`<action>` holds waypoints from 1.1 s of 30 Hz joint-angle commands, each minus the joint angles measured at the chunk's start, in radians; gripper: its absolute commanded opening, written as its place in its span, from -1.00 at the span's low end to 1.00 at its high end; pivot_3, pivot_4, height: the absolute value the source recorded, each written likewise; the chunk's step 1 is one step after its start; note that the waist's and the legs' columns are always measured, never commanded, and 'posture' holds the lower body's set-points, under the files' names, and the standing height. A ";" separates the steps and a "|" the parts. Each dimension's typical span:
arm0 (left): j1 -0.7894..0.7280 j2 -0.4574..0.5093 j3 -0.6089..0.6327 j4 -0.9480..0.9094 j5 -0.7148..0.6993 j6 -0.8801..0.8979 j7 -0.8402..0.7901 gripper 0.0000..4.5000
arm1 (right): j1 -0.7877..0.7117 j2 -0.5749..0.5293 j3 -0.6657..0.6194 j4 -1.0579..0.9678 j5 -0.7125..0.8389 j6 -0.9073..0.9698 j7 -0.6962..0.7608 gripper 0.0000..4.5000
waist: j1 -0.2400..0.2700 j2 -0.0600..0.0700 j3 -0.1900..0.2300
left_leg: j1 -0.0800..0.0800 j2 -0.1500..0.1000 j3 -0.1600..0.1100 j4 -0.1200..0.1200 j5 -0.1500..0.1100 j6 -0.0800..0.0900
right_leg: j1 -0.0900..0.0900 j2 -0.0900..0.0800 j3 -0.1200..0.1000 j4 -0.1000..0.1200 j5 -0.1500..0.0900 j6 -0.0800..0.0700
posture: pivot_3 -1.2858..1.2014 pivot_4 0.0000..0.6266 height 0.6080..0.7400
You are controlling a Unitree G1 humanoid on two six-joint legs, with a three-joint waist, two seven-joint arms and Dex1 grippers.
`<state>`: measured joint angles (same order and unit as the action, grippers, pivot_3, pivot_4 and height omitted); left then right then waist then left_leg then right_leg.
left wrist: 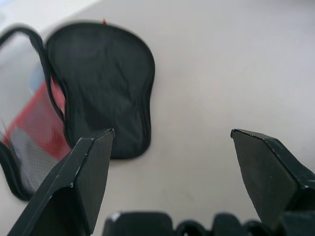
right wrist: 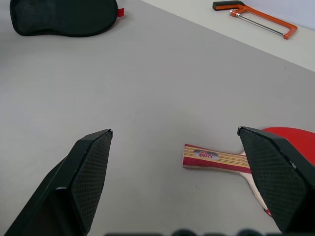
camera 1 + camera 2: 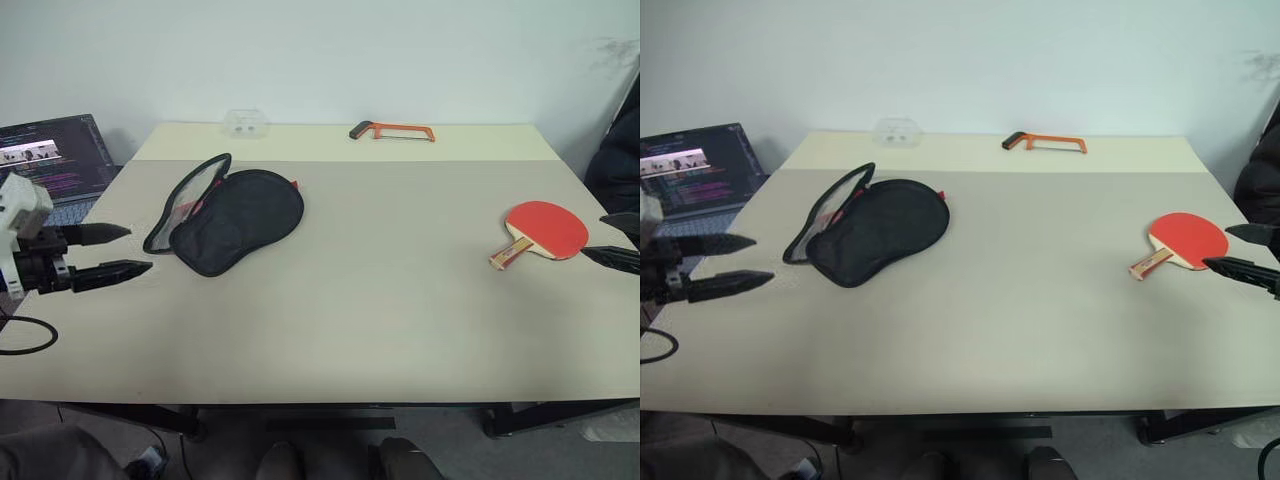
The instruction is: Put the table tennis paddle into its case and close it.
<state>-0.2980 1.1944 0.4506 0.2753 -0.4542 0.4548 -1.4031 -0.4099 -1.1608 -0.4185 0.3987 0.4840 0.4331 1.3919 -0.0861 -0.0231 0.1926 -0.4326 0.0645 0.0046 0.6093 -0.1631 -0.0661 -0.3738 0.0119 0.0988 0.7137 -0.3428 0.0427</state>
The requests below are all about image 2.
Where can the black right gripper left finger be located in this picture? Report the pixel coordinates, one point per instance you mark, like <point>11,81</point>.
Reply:
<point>73,186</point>

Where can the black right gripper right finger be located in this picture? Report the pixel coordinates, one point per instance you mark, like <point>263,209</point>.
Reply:
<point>278,177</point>

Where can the red table tennis paddle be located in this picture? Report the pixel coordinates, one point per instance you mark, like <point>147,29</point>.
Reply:
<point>221,159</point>

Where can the black and red paddle case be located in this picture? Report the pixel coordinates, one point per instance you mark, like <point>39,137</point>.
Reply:
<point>64,17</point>

